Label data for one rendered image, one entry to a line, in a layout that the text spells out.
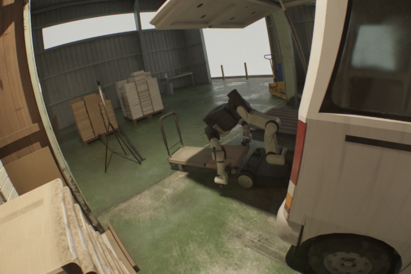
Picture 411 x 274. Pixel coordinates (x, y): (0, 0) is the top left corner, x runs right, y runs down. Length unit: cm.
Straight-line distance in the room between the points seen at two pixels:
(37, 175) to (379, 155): 191
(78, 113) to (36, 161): 345
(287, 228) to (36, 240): 107
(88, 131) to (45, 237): 455
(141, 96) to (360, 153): 533
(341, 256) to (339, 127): 78
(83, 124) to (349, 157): 489
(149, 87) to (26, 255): 540
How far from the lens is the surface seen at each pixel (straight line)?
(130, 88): 543
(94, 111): 497
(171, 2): 131
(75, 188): 172
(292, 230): 111
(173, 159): 248
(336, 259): 127
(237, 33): 1128
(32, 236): 61
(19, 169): 163
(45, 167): 159
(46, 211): 66
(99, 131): 507
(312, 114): 69
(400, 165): 75
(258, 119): 187
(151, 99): 568
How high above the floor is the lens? 134
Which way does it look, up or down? 18 degrees down
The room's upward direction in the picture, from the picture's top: 11 degrees counter-clockwise
